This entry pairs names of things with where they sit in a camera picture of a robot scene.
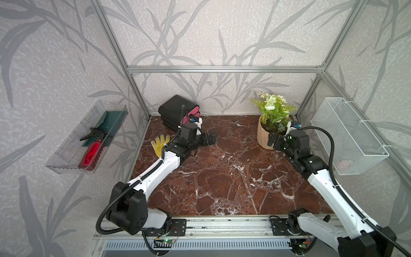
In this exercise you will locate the dark green cloth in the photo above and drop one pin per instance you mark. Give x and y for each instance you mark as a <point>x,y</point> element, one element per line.
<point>110,122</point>

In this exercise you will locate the white wire mesh basket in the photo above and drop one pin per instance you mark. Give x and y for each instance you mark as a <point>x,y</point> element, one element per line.
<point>357,149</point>

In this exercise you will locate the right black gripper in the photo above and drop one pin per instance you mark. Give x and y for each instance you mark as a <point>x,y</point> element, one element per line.
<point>280,139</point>

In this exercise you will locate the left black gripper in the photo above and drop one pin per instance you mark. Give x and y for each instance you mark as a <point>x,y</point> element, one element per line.
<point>205,142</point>

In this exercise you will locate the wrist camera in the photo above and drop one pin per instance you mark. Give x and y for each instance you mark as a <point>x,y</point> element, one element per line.
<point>293,125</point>
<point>198,122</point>

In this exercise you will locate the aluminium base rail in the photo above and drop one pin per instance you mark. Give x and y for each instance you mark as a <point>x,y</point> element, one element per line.
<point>224,226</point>

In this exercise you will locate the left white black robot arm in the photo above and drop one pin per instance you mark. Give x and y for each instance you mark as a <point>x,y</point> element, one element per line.
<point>128,208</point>

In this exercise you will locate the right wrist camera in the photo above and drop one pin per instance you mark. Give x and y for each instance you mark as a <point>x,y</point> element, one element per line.
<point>293,125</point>

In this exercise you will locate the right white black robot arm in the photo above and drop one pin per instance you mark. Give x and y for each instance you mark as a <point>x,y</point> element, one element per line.
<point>380,242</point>

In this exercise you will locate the black drawer unit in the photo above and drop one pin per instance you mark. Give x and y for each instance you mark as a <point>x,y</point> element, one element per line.
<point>171,111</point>

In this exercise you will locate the pink top drawer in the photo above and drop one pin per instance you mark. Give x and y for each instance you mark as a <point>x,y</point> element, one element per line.
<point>190,116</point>

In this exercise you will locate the beige plant pot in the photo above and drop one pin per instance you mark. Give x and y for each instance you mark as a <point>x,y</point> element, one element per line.
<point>265,136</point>

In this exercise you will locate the red black pruning shears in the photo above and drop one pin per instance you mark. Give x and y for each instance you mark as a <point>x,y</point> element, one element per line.
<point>90,159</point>

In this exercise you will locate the yellow work glove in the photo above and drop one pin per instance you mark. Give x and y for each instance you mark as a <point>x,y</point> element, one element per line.
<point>159,142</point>

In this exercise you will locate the green artificial plant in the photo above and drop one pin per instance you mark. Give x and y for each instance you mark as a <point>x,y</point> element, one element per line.
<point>275,112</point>

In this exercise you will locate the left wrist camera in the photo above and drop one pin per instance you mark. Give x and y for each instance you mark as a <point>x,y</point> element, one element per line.
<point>198,122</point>

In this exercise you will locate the clear plastic wall tray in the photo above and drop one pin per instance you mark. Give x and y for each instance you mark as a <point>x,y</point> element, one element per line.
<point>84,148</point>

